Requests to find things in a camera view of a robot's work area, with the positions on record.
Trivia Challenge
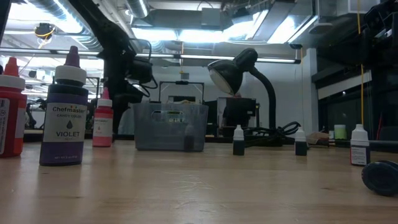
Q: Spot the pink food coloring bottle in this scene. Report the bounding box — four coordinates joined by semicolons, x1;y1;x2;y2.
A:
92;87;114;148

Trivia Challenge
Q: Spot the grey ceiling box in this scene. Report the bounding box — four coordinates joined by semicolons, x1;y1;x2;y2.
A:
201;7;225;27

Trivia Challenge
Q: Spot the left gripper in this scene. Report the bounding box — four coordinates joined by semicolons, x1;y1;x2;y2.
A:
103;57;132;136

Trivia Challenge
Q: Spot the violet food coloring bottle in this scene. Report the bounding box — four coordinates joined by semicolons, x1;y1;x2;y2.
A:
39;45;90;166

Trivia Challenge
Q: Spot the black aluminium table frame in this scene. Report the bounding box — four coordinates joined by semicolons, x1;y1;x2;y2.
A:
23;129;398;153

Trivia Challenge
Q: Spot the red food coloring bottle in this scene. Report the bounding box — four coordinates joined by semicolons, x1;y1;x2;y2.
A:
0;57;28;158

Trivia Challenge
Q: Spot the black white equipment cabinet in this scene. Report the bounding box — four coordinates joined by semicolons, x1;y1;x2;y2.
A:
216;96;258;138

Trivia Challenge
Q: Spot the grey translucent plastic bin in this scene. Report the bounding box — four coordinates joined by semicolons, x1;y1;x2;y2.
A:
132;102;210;152

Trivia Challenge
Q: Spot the black background stand frame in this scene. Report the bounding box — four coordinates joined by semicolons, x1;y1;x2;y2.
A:
159;80;205;105

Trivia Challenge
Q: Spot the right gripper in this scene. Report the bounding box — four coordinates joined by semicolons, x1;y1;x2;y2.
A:
320;32;398;68

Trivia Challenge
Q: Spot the black gooseneck desk lamp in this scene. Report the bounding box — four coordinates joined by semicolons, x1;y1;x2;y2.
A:
207;47;285;147

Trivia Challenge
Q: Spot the black lamp power cable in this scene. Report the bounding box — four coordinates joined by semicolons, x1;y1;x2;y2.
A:
244;121;311;149

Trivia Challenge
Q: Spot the yellow extension cable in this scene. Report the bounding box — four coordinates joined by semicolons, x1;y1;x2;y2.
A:
356;12;364;125

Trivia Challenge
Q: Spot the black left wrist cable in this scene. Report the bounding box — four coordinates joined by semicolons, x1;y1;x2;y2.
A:
132;37;160;98

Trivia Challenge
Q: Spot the green white jar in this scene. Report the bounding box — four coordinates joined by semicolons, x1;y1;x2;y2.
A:
333;124;347;140

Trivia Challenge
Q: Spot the lamp plug paper tag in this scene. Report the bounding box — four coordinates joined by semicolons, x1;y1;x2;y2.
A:
306;131;330;146

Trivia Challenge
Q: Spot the small dark dropper bottle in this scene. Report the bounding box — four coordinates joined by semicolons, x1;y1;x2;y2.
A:
361;160;398;197
349;124;371;167
233;124;246;156
183;124;195;152
294;126;308;157

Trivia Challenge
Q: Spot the long tube light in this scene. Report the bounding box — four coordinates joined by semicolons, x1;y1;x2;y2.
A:
0;47;302;65

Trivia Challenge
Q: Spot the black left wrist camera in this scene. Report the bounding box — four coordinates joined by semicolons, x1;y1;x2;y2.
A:
124;57;155;104

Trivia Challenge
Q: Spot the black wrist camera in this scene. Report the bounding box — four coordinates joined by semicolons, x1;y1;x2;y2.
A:
365;1;398;40
124;57;155;104

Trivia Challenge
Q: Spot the black yellow cord reel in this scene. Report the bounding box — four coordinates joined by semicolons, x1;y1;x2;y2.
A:
33;22;56;40

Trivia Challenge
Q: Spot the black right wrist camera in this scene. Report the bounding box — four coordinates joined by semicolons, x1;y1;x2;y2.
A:
365;1;398;40

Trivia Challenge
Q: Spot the white ceiling vent box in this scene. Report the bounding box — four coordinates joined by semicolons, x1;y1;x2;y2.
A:
337;0;382;16

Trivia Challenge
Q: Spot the round silver air duct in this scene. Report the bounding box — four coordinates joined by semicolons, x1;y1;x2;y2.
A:
126;0;150;19

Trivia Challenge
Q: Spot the grey blue panel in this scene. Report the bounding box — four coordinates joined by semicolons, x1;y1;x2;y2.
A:
118;98;136;135

